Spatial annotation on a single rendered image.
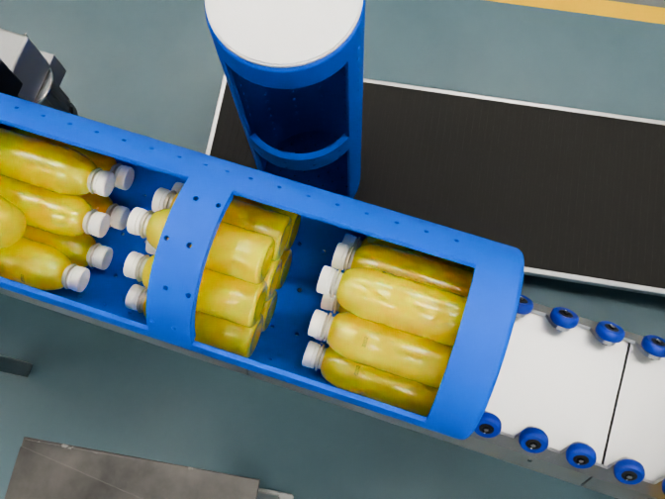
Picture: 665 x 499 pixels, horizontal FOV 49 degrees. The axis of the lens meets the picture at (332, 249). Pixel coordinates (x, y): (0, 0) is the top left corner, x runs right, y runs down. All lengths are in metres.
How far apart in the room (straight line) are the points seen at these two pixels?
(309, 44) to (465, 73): 1.23
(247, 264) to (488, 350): 0.34
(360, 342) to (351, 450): 1.16
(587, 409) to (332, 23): 0.77
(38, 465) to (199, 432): 1.02
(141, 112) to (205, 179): 1.47
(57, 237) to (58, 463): 0.35
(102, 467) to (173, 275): 0.35
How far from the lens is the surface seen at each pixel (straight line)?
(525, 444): 1.22
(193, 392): 2.21
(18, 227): 1.17
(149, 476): 1.18
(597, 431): 1.29
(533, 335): 1.28
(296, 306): 1.22
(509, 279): 0.98
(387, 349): 1.02
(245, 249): 1.00
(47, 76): 1.74
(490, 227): 2.13
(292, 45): 1.30
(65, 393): 2.31
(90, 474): 1.21
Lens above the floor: 2.15
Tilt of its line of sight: 75 degrees down
